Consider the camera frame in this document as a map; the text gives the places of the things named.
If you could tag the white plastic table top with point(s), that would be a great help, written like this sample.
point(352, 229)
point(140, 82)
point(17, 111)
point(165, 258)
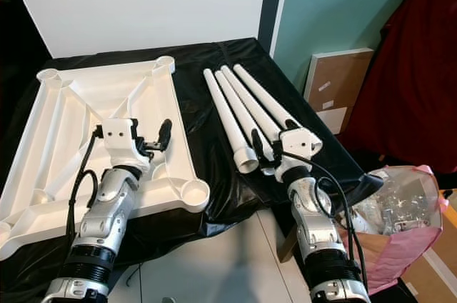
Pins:
point(86, 117)

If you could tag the pink plastic bag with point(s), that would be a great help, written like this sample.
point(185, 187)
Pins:
point(400, 260)

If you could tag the brown board with white frame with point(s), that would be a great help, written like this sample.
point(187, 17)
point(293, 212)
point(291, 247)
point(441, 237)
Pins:
point(339, 81)

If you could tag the black plastic table cover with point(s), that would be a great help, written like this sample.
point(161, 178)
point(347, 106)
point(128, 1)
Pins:
point(211, 138)

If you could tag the large white board panel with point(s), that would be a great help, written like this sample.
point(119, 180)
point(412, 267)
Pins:
point(150, 3)

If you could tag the clear plastic bag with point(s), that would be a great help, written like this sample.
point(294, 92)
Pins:
point(400, 199)

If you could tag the dark red fabric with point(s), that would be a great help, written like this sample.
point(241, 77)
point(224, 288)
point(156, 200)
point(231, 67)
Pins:
point(414, 81)

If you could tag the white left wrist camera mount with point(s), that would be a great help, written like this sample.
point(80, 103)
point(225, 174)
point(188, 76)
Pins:
point(120, 135)

